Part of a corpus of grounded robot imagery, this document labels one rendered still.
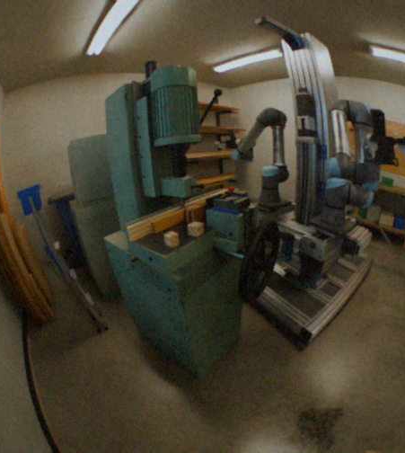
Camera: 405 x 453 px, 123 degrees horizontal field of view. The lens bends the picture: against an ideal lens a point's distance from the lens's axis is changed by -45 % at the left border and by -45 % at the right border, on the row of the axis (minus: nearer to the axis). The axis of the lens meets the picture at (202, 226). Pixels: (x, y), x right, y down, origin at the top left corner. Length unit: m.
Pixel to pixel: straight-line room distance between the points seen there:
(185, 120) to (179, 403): 1.34
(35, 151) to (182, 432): 3.21
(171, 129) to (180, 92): 0.14
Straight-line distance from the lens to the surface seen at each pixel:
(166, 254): 0.55
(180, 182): 0.72
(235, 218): 0.63
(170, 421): 1.21
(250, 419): 1.19
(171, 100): 0.70
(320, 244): 0.94
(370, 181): 0.77
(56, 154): 2.98
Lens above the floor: 1.17
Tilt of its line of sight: 22 degrees down
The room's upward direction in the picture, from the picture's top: 4 degrees counter-clockwise
